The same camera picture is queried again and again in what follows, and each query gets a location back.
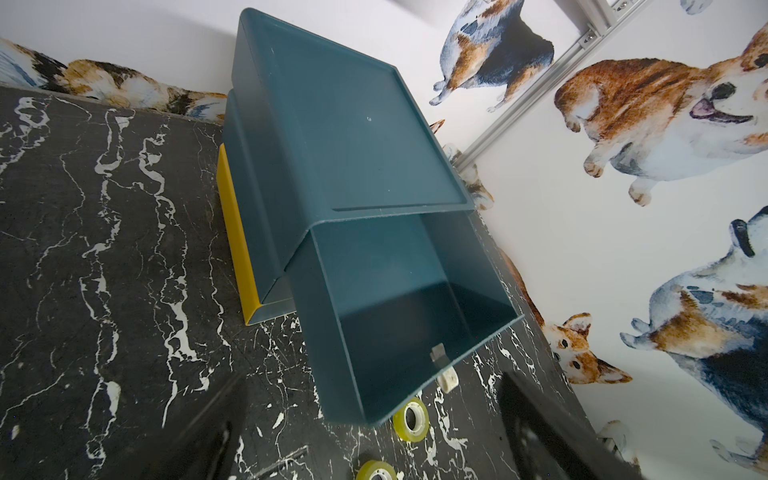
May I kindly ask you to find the teal top drawer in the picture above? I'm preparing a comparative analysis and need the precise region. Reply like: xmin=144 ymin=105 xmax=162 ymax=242
xmin=287 ymin=211 xmax=520 ymax=426

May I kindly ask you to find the yellow-green tape roll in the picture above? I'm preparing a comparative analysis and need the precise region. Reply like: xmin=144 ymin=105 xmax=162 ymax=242
xmin=392 ymin=397 xmax=430 ymax=443
xmin=355 ymin=460 xmax=398 ymax=480

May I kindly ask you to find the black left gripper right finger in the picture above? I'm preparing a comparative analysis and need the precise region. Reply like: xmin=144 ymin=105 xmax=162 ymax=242
xmin=497 ymin=373 xmax=642 ymax=479

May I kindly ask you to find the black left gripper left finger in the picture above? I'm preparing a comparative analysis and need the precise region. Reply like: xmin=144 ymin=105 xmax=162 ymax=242
xmin=113 ymin=373 xmax=248 ymax=479

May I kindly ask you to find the teal drawer cabinet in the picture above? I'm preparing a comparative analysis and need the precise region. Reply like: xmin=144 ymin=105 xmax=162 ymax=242
xmin=218 ymin=8 xmax=473 ymax=325

